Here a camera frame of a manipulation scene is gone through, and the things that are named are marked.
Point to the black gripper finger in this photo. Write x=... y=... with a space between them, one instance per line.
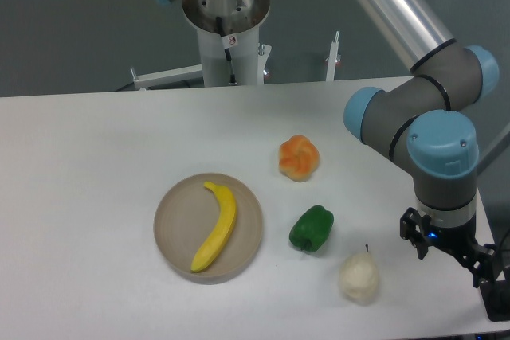
x=416 y=229
x=479 y=260

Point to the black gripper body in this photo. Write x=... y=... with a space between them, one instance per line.
x=460 y=239

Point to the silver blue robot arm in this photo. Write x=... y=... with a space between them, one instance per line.
x=419 y=126

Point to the yellow banana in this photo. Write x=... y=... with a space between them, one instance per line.
x=219 y=236

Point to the beige round plate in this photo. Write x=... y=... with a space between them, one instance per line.
x=188 y=213

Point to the white pear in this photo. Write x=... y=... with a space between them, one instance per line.
x=359 y=277

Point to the green bell pepper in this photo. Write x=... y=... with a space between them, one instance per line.
x=312 y=229

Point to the orange bread roll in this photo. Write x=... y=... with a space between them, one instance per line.
x=298 y=158

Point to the white upright bracket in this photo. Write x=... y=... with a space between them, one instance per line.
x=333 y=58

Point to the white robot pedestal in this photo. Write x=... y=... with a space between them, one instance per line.
x=230 y=60

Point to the white metal frame bracket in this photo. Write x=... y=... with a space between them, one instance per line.
x=168 y=77

